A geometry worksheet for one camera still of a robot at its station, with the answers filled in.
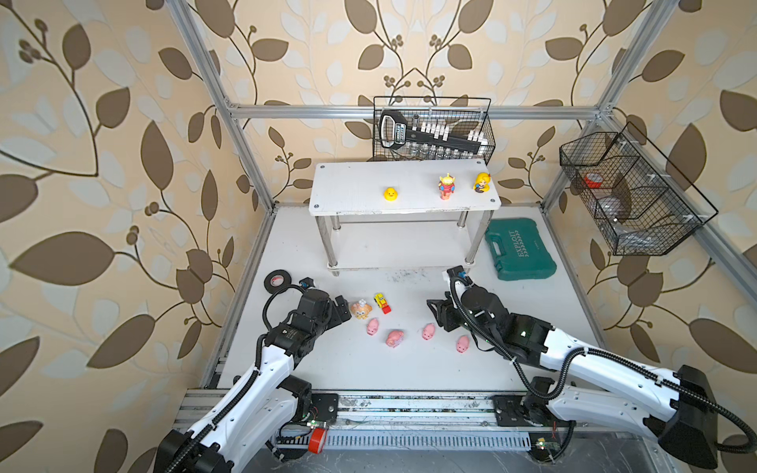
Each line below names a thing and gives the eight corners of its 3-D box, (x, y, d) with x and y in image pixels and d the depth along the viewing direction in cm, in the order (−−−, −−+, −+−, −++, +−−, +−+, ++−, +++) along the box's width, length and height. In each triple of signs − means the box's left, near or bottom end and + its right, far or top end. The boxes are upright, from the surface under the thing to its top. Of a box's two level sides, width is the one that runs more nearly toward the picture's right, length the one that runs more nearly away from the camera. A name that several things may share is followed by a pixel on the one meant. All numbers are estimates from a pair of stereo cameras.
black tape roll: (261, 284, 101) (258, 280, 99) (280, 269, 105) (278, 264, 103) (274, 297, 97) (272, 293, 95) (294, 281, 101) (292, 276, 99)
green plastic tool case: (497, 280, 100) (502, 271, 96) (482, 224, 117) (486, 215, 112) (552, 280, 100) (559, 271, 96) (529, 224, 117) (534, 215, 112)
